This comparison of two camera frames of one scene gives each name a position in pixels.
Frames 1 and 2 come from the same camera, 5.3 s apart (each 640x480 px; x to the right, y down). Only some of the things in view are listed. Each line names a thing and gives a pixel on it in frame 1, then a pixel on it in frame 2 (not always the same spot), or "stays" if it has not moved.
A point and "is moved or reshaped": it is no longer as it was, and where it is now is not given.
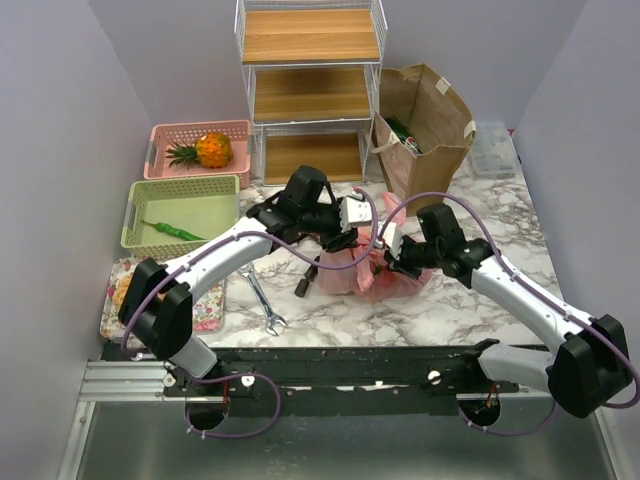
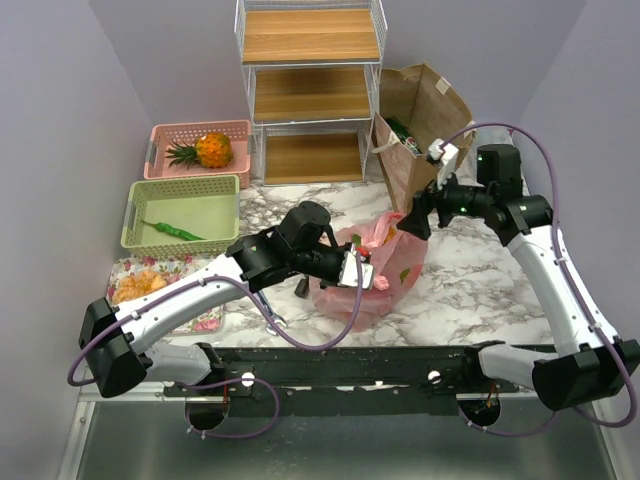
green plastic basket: (200, 206) stays
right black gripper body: (416, 256) to (451, 200)
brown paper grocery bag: (422, 129) stays
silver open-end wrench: (247, 270) stays
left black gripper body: (325, 224) to (322, 263)
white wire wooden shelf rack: (310, 75) stays
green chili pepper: (169, 229) stays
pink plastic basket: (164, 135) stays
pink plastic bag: (374, 278) is moved or reshaped
